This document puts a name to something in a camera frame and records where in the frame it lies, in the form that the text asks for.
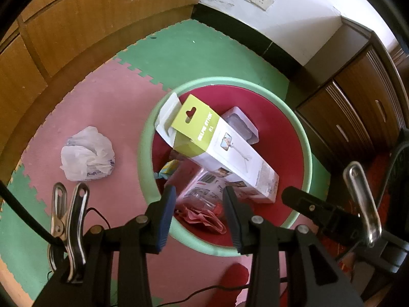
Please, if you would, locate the crumpled white plastic bag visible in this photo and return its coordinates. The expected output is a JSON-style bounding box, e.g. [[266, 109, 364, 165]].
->
[[60, 126, 116, 182]]

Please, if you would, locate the pink tissue pack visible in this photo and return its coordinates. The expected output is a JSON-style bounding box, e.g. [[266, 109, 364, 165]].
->
[[175, 203, 228, 235]]

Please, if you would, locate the dark brown cabinet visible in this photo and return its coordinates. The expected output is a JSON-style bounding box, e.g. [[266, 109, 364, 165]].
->
[[296, 16, 409, 173]]

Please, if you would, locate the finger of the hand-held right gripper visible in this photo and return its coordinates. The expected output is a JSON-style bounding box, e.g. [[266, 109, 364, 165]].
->
[[282, 186, 364, 247]]

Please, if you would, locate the pink foam mat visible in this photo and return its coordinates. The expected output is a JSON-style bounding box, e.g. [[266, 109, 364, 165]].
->
[[14, 59, 256, 307]]

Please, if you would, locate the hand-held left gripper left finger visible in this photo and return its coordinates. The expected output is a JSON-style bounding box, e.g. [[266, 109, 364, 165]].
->
[[32, 185, 177, 307]]

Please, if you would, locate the clear plastic blister tray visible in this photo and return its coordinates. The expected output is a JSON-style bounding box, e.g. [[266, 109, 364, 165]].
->
[[221, 106, 259, 145]]

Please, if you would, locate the red object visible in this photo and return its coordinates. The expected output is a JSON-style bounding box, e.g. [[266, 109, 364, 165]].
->
[[220, 263, 250, 307]]

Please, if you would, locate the green and white cardboard box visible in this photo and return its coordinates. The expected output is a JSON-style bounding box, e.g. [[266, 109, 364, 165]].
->
[[155, 93, 279, 205]]

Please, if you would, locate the red bin with green rim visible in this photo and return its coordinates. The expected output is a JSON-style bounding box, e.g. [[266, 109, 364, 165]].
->
[[138, 77, 313, 258]]

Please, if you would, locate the blue patterned snack packet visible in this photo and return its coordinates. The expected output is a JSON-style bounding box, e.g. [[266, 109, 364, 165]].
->
[[153, 159, 179, 180]]

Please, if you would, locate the thick black braided cable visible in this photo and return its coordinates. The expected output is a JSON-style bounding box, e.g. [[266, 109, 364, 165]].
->
[[0, 181, 56, 250]]

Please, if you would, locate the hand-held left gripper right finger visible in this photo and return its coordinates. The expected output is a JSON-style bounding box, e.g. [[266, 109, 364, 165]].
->
[[223, 186, 365, 307]]

